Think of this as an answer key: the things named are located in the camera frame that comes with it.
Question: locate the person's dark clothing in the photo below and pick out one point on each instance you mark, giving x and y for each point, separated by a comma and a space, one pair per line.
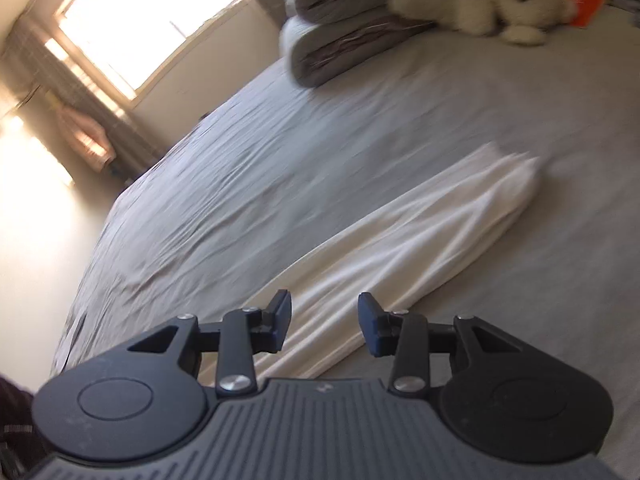
15, 420

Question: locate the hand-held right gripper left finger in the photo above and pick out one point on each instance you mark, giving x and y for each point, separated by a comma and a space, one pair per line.
285, 310

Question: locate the pink hanging cloth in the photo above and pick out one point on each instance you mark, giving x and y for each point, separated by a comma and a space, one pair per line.
85, 135

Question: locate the white garment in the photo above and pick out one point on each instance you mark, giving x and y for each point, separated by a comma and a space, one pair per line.
400, 240

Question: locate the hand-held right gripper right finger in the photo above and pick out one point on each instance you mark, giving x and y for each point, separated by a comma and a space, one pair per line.
367, 321

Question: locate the bed with grey sheet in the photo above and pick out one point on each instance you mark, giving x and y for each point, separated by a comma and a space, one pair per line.
250, 185

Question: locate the window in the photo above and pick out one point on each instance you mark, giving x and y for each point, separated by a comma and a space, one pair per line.
150, 20

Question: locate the orange book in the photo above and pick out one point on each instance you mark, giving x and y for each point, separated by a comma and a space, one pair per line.
586, 1

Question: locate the white plush bear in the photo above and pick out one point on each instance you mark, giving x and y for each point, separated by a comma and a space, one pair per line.
480, 5

